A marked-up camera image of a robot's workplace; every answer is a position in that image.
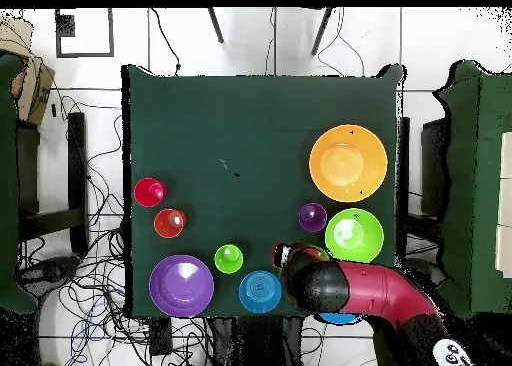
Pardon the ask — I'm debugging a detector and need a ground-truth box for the small blue bowl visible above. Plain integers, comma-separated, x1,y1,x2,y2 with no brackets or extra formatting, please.
238,270,283,315

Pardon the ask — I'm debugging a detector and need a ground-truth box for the stepped green cup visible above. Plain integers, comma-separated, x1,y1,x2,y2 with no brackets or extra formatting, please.
213,243,244,275

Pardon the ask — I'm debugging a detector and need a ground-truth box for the purple cup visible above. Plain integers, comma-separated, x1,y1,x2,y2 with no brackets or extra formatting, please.
297,202,328,234

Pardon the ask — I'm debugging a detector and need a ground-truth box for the green bowl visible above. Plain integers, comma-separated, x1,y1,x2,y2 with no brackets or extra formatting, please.
324,207,385,264

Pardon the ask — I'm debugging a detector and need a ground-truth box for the large blue bowl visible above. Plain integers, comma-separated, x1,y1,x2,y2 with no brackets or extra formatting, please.
315,312,365,326

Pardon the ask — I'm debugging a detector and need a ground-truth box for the purple bowl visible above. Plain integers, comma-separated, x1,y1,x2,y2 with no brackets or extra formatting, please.
148,254,216,318

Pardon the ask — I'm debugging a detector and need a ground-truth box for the orange cup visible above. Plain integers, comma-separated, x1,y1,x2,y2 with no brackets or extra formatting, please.
153,208,188,240

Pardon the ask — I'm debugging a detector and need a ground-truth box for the orange bowl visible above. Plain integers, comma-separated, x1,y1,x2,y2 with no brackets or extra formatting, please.
308,124,389,204

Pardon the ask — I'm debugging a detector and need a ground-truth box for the dark green table cloth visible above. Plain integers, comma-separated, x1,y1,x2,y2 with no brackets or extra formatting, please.
121,63,407,319

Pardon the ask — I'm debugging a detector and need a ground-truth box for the black power adapter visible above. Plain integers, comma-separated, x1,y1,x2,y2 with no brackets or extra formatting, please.
148,317,174,357

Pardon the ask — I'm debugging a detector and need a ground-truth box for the red cup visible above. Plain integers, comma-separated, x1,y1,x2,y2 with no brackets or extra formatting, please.
132,177,168,209

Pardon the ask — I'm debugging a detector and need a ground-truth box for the green cloth covered side table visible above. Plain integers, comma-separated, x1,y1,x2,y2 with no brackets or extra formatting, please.
433,59,512,321
0,53,39,315

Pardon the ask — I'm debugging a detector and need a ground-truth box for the grey base with knob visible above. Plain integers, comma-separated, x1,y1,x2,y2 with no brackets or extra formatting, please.
21,255,81,299

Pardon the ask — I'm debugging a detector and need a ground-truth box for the black tripod leg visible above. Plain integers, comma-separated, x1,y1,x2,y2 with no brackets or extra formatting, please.
206,7,225,44
310,7,334,56

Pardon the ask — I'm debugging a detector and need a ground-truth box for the cardboard box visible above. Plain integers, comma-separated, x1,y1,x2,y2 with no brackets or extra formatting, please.
0,15,56,127

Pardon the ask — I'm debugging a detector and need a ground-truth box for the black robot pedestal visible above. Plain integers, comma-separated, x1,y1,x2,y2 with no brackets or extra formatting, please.
211,316,305,366

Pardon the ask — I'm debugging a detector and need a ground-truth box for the black stand frame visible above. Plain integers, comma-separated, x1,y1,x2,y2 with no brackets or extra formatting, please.
15,111,90,255
395,116,449,259

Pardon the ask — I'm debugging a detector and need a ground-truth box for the tangle of black cables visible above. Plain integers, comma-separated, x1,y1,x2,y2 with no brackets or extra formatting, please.
15,95,209,366

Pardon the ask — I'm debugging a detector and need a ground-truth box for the black cable with plug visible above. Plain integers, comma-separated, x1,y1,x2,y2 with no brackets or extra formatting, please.
148,7,182,74

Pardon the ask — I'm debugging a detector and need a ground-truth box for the black square floor frame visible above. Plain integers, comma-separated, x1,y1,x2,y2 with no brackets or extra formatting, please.
54,7,115,58

